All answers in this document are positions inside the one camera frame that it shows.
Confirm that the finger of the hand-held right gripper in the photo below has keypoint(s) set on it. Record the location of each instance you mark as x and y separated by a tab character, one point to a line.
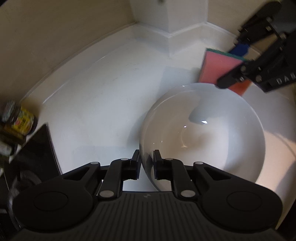
233	77
240	49

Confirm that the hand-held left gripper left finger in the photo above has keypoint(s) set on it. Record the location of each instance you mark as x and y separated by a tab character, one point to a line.
138	167

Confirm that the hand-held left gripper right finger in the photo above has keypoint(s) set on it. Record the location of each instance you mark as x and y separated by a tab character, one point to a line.
156	167

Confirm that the pink and green sponge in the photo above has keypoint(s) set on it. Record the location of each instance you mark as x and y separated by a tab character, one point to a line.
215	67

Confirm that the white ceramic bowl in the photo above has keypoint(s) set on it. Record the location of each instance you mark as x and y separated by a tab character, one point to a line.
208	139

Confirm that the black tablet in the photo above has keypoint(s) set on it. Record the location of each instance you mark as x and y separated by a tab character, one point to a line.
39	149

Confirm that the yellow printed can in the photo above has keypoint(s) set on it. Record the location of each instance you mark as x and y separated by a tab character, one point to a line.
24	120

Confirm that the dark flat box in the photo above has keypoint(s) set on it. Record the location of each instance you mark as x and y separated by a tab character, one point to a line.
11	135

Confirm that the jar with patterned lid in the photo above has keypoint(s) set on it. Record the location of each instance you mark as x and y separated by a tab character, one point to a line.
9	111

